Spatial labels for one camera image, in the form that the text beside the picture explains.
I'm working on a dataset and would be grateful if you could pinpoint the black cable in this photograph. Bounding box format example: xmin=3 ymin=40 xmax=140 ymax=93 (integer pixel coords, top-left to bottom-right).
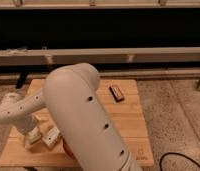
xmin=159 ymin=152 xmax=200 ymax=171

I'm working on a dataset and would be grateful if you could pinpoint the white sponge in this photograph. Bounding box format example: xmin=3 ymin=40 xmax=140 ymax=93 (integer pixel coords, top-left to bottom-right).
xmin=24 ymin=134 xmax=41 ymax=147

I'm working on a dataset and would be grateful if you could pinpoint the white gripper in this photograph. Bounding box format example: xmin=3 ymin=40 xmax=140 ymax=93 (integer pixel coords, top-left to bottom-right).
xmin=24 ymin=118 xmax=44 ymax=140

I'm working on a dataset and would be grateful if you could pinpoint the long beige wall rail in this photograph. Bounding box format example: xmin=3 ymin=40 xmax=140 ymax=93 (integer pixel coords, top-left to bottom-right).
xmin=0 ymin=47 xmax=200 ymax=66

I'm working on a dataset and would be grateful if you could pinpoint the small dark rectangular block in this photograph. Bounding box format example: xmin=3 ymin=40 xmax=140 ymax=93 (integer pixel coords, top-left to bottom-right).
xmin=109 ymin=85 xmax=124 ymax=102

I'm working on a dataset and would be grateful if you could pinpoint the orange-brown saucer plate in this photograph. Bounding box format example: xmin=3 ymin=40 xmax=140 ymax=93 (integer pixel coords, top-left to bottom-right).
xmin=63 ymin=139 xmax=74 ymax=158

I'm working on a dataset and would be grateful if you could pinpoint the wooden table board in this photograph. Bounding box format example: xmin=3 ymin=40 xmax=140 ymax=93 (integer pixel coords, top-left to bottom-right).
xmin=0 ymin=79 xmax=154 ymax=168

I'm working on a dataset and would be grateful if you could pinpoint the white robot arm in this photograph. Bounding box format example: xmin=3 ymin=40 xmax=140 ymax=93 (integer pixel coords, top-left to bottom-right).
xmin=0 ymin=63 xmax=142 ymax=171

